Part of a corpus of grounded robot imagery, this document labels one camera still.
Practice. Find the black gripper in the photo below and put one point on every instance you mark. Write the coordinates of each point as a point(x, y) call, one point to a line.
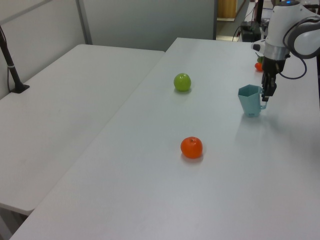
point(272, 67)

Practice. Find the teal hexagonal plastic mug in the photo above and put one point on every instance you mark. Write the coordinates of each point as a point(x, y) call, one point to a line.
point(250, 102)

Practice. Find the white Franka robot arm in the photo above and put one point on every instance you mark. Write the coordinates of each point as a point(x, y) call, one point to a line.
point(280, 27)

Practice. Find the small tangerine cluster with leaves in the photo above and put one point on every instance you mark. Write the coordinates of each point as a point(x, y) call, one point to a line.
point(258, 66)

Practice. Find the dark equipment box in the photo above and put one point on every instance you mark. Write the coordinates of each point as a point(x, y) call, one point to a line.
point(250, 31)

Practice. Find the thin black upright pole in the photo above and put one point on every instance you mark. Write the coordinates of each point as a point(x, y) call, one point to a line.
point(260, 11)

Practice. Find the green apple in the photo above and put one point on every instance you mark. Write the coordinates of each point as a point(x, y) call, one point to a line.
point(182, 82)

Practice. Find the wooden door panel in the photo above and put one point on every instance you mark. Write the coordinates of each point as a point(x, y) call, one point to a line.
point(226, 8)

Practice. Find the large orange fruit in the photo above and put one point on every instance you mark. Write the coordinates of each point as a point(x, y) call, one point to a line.
point(191, 148)

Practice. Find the black camera stand pole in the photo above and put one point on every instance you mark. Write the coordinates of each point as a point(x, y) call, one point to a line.
point(12, 72)

